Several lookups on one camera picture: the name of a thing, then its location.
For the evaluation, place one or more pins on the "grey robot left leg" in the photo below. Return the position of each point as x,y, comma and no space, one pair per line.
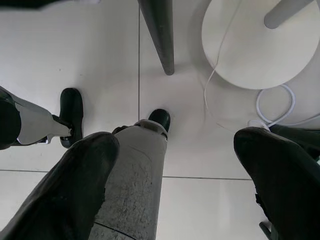
32,120

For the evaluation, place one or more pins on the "grey robot leg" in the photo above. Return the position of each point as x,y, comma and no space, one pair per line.
32,120
135,180

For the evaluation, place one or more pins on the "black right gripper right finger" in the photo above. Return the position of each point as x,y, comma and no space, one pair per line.
287,190

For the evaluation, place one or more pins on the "black robot right foot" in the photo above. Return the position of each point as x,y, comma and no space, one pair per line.
160,116

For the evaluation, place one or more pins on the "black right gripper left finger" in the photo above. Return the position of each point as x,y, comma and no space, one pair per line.
75,190

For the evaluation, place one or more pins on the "black metal table leg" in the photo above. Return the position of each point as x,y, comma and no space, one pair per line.
160,37

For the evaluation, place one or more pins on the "white power plug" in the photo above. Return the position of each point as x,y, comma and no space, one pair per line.
257,123

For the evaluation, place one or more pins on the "black robot left foot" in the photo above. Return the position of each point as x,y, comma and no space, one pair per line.
72,102

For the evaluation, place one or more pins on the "grey stand pole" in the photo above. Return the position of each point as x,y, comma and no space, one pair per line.
282,12

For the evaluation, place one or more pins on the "grey robot right leg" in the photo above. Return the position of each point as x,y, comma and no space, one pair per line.
135,180

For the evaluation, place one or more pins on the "white round stand base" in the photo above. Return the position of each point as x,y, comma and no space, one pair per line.
250,50

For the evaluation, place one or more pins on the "black robot foot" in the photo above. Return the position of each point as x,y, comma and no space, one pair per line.
160,116
72,102

